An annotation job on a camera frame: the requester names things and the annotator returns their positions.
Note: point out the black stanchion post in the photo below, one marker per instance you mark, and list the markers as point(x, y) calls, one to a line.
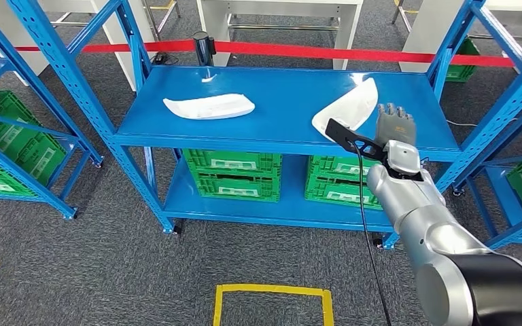
point(202, 45)

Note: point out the chrome metal frame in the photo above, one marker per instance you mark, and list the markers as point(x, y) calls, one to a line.
point(150, 18)
point(398, 11)
point(69, 22)
point(283, 28)

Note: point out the white table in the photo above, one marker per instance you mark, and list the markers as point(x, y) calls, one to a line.
point(423, 27)
point(346, 27)
point(63, 4)

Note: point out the yellow floor tape marking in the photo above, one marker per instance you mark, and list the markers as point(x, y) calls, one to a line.
point(270, 289)

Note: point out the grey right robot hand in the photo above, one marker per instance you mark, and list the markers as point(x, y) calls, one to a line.
point(396, 128)

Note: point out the white curved plastic part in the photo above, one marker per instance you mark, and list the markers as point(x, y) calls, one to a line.
point(351, 108)
point(209, 108)

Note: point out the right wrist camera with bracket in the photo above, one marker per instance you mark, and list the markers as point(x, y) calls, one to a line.
point(340, 130)

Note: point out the red barrier belt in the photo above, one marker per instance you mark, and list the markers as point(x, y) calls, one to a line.
point(288, 51)

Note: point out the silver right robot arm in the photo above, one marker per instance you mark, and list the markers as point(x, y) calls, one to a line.
point(405, 202)

